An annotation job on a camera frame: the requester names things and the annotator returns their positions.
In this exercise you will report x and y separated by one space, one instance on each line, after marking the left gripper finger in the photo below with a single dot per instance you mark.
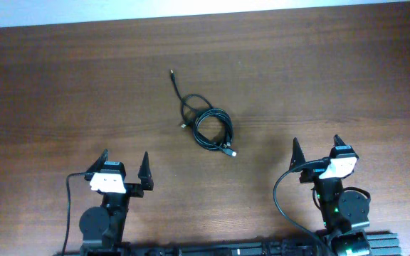
145 174
98 164

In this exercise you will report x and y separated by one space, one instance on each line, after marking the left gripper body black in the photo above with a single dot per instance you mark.
134 189

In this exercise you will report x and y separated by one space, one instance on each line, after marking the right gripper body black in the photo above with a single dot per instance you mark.
312 173

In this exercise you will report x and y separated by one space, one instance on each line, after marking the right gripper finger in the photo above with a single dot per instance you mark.
338 141
297 157

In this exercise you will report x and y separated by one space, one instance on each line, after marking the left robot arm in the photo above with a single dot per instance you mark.
103 226

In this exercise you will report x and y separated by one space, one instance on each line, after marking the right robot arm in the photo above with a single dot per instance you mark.
344 210

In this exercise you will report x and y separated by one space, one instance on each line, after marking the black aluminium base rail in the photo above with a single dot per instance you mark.
379 244

